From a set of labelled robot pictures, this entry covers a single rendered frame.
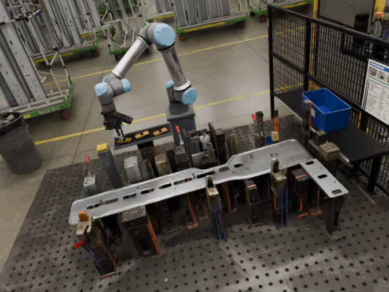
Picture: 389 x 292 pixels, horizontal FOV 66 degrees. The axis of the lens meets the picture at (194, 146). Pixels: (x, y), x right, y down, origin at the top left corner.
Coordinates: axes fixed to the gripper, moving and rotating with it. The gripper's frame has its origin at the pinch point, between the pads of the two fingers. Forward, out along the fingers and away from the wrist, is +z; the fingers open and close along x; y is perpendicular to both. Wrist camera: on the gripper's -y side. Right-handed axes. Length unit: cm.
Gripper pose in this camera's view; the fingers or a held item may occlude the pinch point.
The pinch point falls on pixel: (123, 137)
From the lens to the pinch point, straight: 187.9
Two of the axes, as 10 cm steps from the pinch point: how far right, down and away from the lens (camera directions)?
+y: -9.8, 0.9, 1.6
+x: -0.8, 5.7, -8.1
